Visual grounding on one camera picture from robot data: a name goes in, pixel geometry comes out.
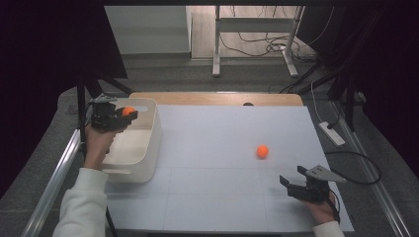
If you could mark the white plastic storage bin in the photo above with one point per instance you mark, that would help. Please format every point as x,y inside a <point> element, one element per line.
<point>145,148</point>

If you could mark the black table grommet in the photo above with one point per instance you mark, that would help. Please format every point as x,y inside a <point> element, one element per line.
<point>248,104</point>

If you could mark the white power strip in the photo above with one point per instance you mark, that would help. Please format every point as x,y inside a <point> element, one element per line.
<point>331,133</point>

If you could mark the white board sheet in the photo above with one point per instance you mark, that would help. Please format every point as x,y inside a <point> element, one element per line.
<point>214,138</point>

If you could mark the orange ball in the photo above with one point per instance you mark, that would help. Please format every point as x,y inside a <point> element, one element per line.
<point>127,110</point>
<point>262,151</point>

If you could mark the black curtain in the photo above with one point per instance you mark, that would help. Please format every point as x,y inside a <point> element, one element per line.
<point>39,65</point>
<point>388,65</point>

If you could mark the person's right hand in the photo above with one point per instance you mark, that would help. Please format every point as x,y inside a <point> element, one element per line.
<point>322,212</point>

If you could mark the aluminium rail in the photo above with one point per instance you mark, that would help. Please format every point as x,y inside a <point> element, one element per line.
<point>385,200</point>
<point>56,177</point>

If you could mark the black metal stand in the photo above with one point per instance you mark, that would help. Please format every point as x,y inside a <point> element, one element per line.
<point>81,92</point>
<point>350,108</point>

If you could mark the person's left hand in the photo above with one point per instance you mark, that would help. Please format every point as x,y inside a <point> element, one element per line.
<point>97,146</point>

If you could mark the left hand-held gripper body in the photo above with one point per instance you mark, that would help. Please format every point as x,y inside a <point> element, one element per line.
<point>103,117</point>

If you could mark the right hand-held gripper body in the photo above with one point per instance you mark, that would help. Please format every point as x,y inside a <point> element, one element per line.
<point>311,191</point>

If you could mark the white metal desk frame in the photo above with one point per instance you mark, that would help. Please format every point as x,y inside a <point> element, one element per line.
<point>253,24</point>

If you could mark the white cabinet panel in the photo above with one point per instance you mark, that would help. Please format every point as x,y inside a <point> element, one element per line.
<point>148,29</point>

